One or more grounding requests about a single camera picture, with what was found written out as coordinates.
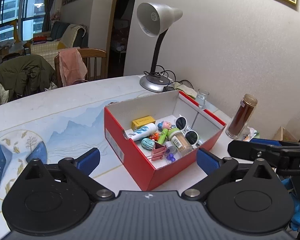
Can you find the pink blue toy figurine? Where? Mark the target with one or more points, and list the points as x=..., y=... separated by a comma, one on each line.
x=164, y=125

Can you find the white blue cream tube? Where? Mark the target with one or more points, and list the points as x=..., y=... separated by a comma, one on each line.
x=142, y=132

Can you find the white round sunglasses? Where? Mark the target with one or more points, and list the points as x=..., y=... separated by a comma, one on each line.
x=190, y=135

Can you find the sofa with blankets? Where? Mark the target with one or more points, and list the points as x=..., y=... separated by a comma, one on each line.
x=63, y=35

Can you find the green tube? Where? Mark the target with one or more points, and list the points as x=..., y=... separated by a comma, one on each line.
x=163, y=136

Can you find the green white cloth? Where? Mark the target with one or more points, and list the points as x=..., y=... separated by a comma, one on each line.
x=187, y=90

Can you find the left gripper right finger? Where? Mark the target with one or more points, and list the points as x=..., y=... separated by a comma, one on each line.
x=219, y=172

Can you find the red cardboard box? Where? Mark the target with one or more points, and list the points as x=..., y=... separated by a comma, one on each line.
x=165, y=106

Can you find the small clear glass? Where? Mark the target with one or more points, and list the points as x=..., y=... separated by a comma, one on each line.
x=201, y=97

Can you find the silver desk lamp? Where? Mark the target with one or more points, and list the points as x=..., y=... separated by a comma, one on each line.
x=155, y=19

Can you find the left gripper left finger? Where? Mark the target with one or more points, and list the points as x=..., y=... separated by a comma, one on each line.
x=78, y=171

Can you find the turquoise pencil sharpener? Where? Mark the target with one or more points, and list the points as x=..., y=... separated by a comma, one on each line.
x=147, y=144

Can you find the brown spice bottle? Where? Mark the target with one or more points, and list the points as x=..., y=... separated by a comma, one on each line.
x=239, y=121

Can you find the wooden chair with pink cloth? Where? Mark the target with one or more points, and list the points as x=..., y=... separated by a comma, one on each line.
x=94, y=59

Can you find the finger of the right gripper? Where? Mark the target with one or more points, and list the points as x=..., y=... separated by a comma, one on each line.
x=251, y=151
x=274, y=142

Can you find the pink cloth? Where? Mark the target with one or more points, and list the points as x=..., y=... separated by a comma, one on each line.
x=71, y=66

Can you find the black power adapter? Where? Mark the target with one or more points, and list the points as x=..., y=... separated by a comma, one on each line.
x=168, y=88

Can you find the red toy figure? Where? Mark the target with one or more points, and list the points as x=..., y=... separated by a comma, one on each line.
x=155, y=136

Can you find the blue gloved hand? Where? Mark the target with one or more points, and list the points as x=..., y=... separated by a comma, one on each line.
x=295, y=220

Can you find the olive green jacket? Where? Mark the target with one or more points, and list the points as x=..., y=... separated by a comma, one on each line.
x=24, y=76

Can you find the yellow small box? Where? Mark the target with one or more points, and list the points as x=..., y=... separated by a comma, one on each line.
x=137, y=123

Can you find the pink binder clip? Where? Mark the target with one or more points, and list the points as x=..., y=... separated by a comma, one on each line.
x=157, y=152

